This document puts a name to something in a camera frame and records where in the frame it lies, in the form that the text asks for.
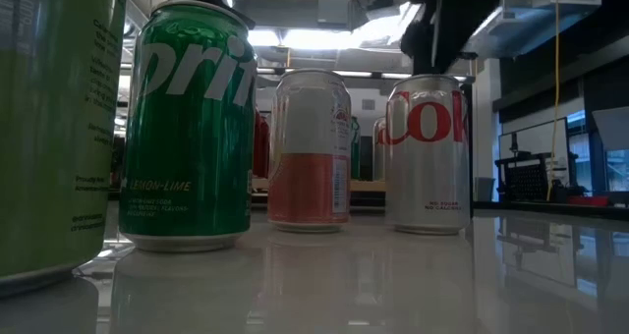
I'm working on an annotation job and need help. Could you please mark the black equipment cart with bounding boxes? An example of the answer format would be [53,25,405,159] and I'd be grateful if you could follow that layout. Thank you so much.
[493,132,581,205]

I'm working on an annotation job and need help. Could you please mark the silver ceiling duct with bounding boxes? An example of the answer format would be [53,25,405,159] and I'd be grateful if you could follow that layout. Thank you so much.
[464,0,603,60]

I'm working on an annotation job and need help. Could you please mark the silver Diet Coke can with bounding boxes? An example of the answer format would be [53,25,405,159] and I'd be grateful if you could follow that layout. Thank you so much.
[384,74,472,236]
[372,117,390,182]

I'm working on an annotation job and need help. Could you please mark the grey ceiling box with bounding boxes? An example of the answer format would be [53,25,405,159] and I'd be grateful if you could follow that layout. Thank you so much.
[316,0,356,28]

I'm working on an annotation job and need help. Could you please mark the ceiling light panel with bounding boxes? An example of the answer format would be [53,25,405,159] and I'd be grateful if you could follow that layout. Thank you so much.
[248,27,414,50]

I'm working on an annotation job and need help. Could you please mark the red tray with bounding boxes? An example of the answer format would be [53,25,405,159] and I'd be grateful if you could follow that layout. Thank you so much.
[567,195,610,207]

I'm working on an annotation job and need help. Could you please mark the lime green beverage can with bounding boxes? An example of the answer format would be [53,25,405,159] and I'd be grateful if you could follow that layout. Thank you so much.
[0,0,128,296]

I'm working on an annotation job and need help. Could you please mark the green Sprite can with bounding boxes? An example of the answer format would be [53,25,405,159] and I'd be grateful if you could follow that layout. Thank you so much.
[119,0,258,253]
[349,116,364,181]

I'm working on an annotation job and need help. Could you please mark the black counter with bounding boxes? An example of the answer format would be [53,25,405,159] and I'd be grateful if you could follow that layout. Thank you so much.
[471,200,629,222]

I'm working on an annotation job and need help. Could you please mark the red Coca-Cola can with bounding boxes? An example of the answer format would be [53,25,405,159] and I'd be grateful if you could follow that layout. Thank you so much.
[253,108,271,179]

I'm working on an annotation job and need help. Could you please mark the grey waste bin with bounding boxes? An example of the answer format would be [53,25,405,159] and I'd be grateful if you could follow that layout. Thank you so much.
[474,176,496,202]

